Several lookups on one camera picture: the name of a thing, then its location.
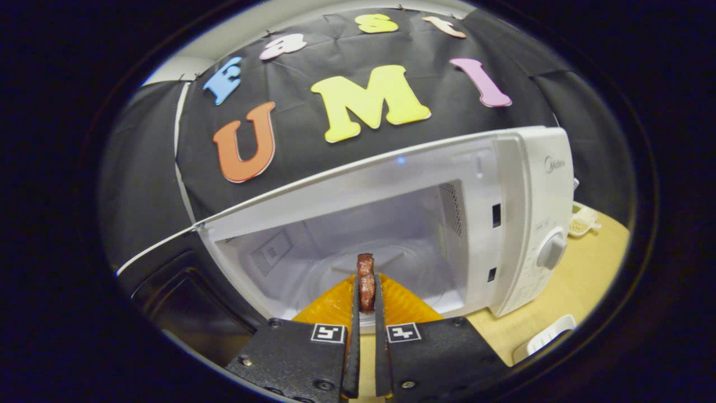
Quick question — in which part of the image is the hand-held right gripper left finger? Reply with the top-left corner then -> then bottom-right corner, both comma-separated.
227,274 -> 361,401

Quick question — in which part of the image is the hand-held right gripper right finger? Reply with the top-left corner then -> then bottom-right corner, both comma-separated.
374,273 -> 510,399

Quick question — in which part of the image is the brown sausage piece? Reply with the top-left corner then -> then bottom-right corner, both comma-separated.
357,253 -> 376,313

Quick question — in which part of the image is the white microwave oven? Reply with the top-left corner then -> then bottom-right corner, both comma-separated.
116,126 -> 577,367

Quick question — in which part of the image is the white rectangular tray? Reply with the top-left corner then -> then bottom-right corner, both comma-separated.
512,315 -> 577,364

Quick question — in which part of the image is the divided plate of beans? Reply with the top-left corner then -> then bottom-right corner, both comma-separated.
568,204 -> 602,238

